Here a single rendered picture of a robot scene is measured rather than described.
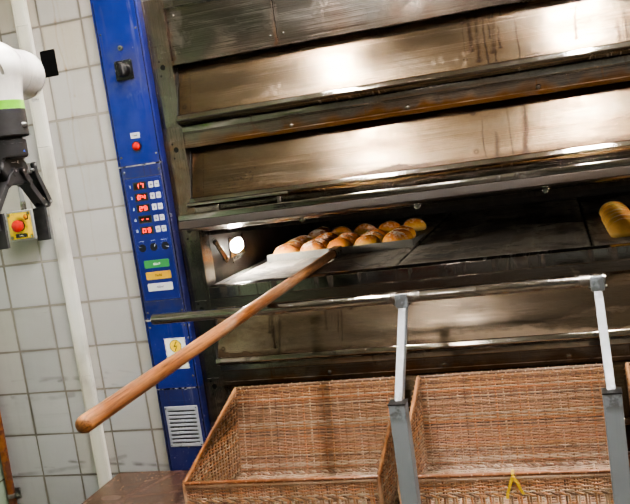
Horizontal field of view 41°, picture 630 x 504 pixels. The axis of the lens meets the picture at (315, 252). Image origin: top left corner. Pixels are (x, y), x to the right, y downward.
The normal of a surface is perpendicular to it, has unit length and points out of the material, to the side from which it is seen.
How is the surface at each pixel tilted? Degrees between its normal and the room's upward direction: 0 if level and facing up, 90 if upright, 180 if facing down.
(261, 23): 94
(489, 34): 70
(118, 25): 90
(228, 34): 92
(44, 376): 90
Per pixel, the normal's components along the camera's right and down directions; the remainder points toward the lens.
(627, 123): -0.30, -0.19
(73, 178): -0.27, 0.15
